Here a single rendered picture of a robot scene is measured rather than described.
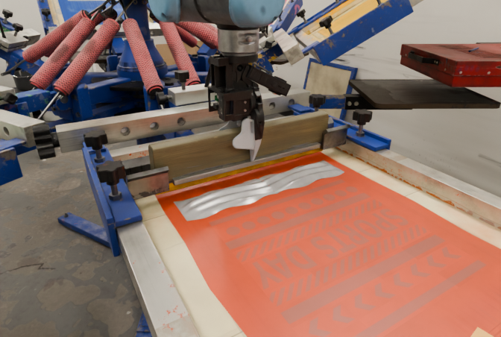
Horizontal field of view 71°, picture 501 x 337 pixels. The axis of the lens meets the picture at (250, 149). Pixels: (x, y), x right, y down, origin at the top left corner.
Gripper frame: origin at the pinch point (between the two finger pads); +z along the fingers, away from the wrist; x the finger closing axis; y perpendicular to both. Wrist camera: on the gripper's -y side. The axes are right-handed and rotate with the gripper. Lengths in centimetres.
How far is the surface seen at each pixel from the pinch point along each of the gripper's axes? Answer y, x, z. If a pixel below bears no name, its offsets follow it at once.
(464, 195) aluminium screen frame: -25.4, 31.6, 2.3
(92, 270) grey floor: 33, -104, 101
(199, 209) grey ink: 15.1, 8.8, 4.7
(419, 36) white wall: -200, -105, -3
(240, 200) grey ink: 7.5, 9.9, 4.7
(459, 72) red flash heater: -87, -8, -6
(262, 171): -2.7, 1.0, 5.3
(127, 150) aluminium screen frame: 21.6, -16.6, 1.8
